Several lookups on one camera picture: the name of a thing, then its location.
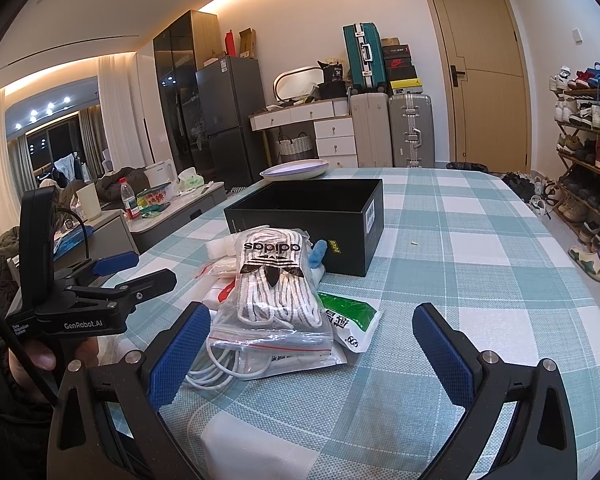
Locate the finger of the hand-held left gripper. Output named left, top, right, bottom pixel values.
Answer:
left=54, top=251, right=140, bottom=286
left=65, top=268, right=177, bottom=311

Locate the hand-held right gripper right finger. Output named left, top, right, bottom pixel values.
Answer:
left=411, top=302, right=578, bottom=480

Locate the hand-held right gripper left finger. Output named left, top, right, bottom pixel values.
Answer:
left=47, top=301, right=213, bottom=480

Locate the white charging cable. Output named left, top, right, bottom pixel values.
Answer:
left=187, top=340, right=281, bottom=391

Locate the red white packet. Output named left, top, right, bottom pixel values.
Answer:
left=202, top=280, right=241, bottom=311

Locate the green white packet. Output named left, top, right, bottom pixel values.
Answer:
left=316, top=290, right=383, bottom=353

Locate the zip bag of white shoelaces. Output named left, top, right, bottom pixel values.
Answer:
left=207, top=227, right=335, bottom=356

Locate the black cardboard box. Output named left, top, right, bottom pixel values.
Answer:
left=223, top=178, right=385, bottom=278

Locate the person's left forearm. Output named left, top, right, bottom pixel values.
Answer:
left=0, top=355, right=61, bottom=480

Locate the person's left hand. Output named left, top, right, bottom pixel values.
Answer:
left=7, top=334, right=101, bottom=406

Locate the white paper bag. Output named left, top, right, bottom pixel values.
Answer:
left=75, top=182, right=103, bottom=221

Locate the plastic bottle red label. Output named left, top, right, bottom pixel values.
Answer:
left=119, top=177, right=140, bottom=221

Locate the grey low cabinet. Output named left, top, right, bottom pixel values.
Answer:
left=125, top=180, right=228, bottom=256

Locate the white tissue packet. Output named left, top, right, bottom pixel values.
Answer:
left=205, top=237, right=238, bottom=261

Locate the dark jacket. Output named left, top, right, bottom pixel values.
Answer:
left=95, top=167, right=151, bottom=206

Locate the floral bowl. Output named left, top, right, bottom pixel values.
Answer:
left=136, top=185, right=173, bottom=216

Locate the white kettle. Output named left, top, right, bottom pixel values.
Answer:
left=145, top=160, right=176, bottom=193

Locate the green white tissue box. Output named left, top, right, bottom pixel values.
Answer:
left=177, top=167, right=206, bottom=195

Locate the white printed packet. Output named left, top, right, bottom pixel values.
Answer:
left=240, top=347, right=348, bottom=381

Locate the white curtain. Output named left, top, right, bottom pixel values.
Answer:
left=97, top=52, right=156, bottom=181

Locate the blue fuzzy item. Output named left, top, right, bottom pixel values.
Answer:
left=307, top=239, right=328, bottom=268

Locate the green slipper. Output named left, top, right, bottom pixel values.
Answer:
left=567, top=245, right=600, bottom=281

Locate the white oval plate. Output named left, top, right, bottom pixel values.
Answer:
left=259, top=159, right=331, bottom=181

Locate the pile of shoes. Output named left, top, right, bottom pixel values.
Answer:
left=500, top=170, right=568, bottom=221

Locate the grey fridge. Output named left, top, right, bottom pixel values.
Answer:
left=195, top=56, right=268, bottom=191

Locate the dark glass cabinet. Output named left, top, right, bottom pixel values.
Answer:
left=152, top=10, right=221, bottom=181

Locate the woven basket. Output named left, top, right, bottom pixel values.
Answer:
left=277, top=135, right=317, bottom=163

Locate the white dresser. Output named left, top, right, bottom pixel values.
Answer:
left=250, top=99, right=358, bottom=168

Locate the beige suitcase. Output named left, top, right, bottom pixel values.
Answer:
left=349, top=91, right=393, bottom=168

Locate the silver suitcase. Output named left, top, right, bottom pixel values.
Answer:
left=387, top=94, right=436, bottom=168

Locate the wooden shoe rack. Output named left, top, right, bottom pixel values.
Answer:
left=550, top=85, right=600, bottom=241

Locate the oval mirror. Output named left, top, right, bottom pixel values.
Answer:
left=272, top=66, right=328, bottom=106

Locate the tall cardboard box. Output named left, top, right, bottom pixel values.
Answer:
left=238, top=27, right=258, bottom=59

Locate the black bag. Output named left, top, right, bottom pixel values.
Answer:
left=317, top=60, right=351, bottom=101

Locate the black yellow shoe box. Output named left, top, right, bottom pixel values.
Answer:
left=390, top=79, right=425, bottom=96

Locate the wooden door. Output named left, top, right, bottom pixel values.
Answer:
left=419, top=0, right=531, bottom=170

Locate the shoe rack with shoes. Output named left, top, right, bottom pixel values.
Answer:
left=550, top=62, right=600, bottom=231

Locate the red black shoe box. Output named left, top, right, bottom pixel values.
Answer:
left=384, top=56, right=417, bottom=82

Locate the teal suitcase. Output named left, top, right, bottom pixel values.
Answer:
left=342, top=23, right=387, bottom=93

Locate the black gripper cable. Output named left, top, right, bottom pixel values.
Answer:
left=0, top=290, right=58, bottom=406

